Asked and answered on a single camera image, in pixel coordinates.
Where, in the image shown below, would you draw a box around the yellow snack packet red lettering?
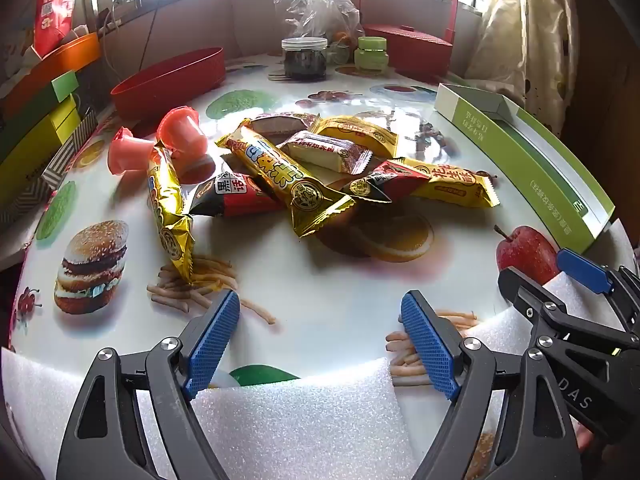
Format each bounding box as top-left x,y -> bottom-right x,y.
395,156 -> 501,209

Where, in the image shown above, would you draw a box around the red and black snack packet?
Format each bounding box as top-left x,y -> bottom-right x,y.
187,172 -> 286,218
342,160 -> 433,204

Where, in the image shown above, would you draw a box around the white snack packet red edges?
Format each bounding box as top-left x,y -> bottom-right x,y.
276,131 -> 373,178

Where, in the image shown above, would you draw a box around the red package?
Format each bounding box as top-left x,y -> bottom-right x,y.
32,0 -> 88,58

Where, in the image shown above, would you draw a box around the red oval basin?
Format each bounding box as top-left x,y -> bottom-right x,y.
110,47 -> 226,121

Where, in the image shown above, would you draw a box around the pink jelly cup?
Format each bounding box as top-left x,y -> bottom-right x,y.
156,106 -> 208,156
109,127 -> 157,175

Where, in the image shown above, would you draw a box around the clear plastic bag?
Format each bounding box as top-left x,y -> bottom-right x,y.
274,0 -> 363,53

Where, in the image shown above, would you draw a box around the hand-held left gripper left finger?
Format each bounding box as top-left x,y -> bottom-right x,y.
57,289 -> 241,480

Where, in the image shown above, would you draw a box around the cream patterned curtain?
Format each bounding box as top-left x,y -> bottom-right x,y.
465,0 -> 581,136

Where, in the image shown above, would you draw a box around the dark green box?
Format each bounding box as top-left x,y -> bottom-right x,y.
0,70 -> 81,123

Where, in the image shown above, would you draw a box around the yellow long snack bar packet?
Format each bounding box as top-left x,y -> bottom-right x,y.
146,140 -> 196,286
216,119 -> 357,238

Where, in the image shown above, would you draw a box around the orange box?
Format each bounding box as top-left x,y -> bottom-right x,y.
20,32 -> 103,91

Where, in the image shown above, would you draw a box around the dark jar with clear lid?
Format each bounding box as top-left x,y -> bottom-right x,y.
281,37 -> 328,81

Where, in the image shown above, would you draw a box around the white snack packet brown ends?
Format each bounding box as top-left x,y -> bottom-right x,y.
248,112 -> 321,136

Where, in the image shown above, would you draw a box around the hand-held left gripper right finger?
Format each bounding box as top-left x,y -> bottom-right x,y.
401,290 -> 583,480

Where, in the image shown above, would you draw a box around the green and white cardboard box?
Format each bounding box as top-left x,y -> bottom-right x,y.
434,82 -> 616,253

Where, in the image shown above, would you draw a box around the green jar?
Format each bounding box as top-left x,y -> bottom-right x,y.
355,36 -> 390,70

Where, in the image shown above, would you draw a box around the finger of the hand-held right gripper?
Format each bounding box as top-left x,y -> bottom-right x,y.
556,248 -> 640,341
497,266 -> 640,356

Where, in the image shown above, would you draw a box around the red basket with handle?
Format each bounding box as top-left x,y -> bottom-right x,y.
357,0 -> 458,83

